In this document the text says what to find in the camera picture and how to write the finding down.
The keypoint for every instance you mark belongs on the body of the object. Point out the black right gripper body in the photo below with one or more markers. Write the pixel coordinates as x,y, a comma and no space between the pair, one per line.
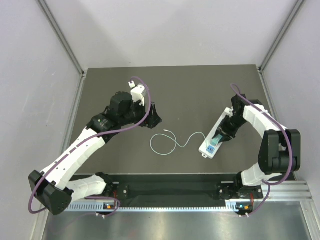
230,125

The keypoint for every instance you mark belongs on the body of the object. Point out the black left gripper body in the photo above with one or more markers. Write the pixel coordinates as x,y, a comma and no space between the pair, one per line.
148,122

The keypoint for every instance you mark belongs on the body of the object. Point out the teal charger plug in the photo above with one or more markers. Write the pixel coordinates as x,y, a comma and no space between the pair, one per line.
216,140

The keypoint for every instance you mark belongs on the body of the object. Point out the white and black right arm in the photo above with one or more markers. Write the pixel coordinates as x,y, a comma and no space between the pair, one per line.
280,150

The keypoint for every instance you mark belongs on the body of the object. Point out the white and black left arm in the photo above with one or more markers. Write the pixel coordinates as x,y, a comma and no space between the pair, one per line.
53,186

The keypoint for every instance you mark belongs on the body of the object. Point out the white power strip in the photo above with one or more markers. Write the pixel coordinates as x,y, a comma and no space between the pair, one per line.
206,149

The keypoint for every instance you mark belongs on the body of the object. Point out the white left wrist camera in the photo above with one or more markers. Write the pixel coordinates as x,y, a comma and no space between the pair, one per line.
138,92

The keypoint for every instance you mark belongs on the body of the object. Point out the aluminium rail right front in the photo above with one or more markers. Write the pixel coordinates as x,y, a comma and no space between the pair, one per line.
290,191

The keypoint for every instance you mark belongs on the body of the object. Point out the slotted grey cable duct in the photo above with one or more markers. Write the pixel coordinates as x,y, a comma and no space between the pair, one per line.
107,206

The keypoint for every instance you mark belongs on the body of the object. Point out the aluminium frame post right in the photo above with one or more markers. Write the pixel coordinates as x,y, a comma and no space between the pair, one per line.
281,34

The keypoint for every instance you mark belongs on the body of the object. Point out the aluminium frame post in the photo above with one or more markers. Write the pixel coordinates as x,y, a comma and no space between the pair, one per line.
281,34
60,35

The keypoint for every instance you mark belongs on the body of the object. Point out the aluminium frame post left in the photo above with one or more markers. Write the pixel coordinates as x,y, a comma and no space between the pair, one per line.
60,35

